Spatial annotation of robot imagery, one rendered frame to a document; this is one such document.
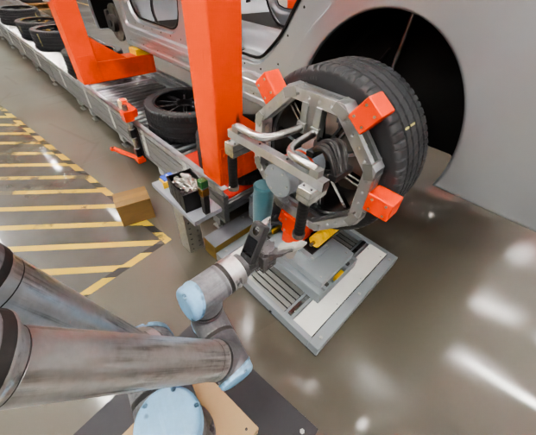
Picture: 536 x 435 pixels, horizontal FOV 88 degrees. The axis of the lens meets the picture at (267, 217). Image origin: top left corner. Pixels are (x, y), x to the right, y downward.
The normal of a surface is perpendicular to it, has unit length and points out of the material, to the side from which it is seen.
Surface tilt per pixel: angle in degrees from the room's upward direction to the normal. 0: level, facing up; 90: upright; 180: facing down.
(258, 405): 0
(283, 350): 0
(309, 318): 0
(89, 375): 73
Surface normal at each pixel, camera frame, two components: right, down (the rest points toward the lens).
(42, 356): 0.89, -0.37
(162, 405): 0.13, -0.66
